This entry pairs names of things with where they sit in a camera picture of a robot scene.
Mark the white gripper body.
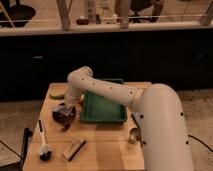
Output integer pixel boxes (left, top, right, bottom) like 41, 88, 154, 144
65, 87, 83, 109

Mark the grey towel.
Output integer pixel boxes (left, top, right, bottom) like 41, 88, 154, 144
52, 105, 72, 116

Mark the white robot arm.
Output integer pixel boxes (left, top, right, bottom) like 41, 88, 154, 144
65, 66, 194, 171

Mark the dark purple bowl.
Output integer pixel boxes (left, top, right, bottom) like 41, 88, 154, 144
52, 107, 76, 124

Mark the green plastic tray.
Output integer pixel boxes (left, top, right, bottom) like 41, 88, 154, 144
79, 78, 128, 125

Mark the wooden block brush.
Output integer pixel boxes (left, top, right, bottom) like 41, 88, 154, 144
61, 138, 86, 161

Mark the white dish brush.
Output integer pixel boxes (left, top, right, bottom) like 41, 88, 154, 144
38, 120, 52, 161

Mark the metal cup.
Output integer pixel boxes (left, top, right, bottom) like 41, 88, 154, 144
128, 128, 141, 144

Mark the black stand left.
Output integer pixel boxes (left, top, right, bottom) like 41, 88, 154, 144
0, 128, 32, 171

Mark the black office chair base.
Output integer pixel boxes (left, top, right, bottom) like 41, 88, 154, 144
0, 0, 36, 28

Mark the black cable right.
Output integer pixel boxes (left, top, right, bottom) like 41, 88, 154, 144
187, 134, 213, 154

